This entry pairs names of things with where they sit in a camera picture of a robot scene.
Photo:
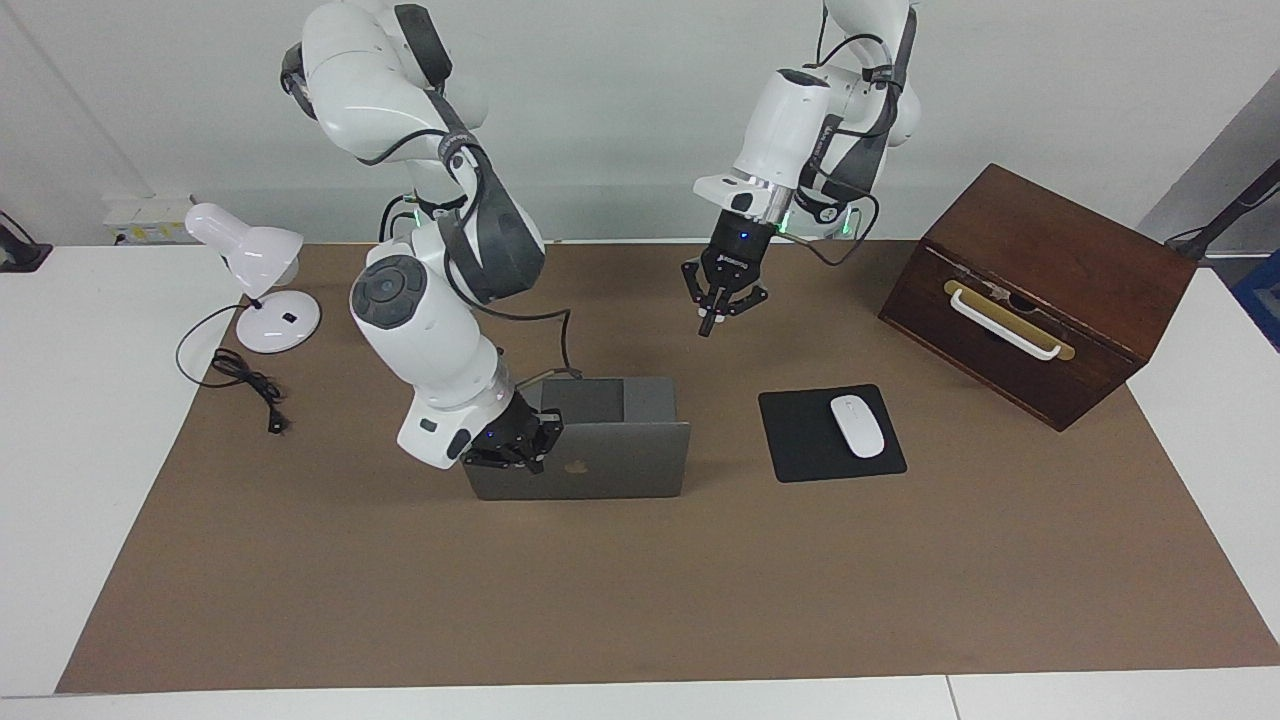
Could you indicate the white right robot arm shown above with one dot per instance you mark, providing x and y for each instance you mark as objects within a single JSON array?
[{"x": 430, "y": 320}]

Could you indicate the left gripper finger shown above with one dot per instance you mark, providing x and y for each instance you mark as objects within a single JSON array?
[
  {"x": 700, "y": 295},
  {"x": 745, "y": 300}
]

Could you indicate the blue crate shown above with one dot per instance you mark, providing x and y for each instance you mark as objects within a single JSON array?
[{"x": 1262, "y": 300}]

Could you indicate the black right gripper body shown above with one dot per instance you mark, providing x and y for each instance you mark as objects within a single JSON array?
[{"x": 512, "y": 430}]

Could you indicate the black angled stand pole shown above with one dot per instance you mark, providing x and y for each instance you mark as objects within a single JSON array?
[{"x": 1230, "y": 212}]

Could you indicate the white computer mouse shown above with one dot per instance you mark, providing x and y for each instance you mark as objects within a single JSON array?
[{"x": 858, "y": 427}]

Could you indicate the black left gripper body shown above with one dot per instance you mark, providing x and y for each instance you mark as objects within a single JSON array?
[{"x": 738, "y": 260}]

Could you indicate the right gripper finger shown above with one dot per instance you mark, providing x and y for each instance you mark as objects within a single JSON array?
[
  {"x": 490, "y": 462},
  {"x": 548, "y": 435}
]

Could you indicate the black mouse pad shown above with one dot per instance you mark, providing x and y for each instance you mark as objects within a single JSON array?
[{"x": 800, "y": 440}]

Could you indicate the grey aluminium laptop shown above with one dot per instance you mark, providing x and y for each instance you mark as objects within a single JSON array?
[{"x": 610, "y": 460}]

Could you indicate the brown table mat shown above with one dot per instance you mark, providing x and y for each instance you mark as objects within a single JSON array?
[{"x": 640, "y": 590}]

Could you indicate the black clamp stand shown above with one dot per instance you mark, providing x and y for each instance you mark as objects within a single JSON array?
[{"x": 20, "y": 250}]

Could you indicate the white power strip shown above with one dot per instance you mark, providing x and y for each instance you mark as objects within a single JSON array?
[{"x": 150, "y": 218}]

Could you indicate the dark wooden box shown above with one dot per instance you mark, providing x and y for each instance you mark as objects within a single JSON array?
[{"x": 1060, "y": 240}]

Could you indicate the white desk lamp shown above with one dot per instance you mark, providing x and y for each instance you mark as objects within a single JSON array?
[{"x": 260, "y": 255}]

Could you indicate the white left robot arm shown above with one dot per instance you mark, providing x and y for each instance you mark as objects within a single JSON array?
[{"x": 790, "y": 120}]

